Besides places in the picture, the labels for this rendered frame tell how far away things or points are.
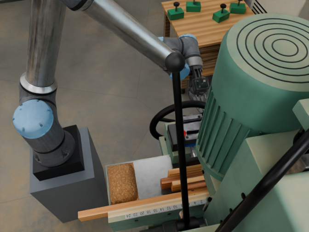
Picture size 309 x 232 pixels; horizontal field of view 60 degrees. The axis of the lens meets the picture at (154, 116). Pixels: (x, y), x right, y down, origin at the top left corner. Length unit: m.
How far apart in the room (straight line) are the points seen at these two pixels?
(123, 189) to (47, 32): 0.60
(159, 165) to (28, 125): 0.52
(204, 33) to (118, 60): 0.93
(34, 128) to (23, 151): 1.10
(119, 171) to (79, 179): 0.47
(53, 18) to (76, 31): 1.99
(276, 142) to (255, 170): 0.05
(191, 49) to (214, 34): 0.80
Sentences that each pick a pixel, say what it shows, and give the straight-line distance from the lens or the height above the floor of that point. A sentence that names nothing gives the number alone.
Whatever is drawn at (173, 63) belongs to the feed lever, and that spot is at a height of 1.45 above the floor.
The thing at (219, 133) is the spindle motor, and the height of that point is 1.35.
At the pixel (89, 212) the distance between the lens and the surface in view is 0.87.
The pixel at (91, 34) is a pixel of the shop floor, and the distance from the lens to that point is 2.93.
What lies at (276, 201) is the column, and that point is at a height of 1.51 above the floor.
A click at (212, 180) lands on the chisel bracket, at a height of 1.07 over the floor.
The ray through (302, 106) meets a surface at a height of 1.52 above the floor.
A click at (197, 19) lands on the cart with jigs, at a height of 0.53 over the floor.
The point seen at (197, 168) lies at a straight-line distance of 0.88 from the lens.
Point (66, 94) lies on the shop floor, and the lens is 2.41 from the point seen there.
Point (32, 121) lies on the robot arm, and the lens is 1.13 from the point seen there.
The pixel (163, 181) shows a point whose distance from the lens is 0.87.
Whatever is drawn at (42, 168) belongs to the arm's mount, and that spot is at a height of 0.64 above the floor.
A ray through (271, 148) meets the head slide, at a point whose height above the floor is 1.42.
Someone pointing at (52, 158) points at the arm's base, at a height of 0.70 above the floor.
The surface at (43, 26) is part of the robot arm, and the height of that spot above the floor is 1.18.
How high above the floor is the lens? 1.76
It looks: 55 degrees down
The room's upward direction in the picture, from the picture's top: straight up
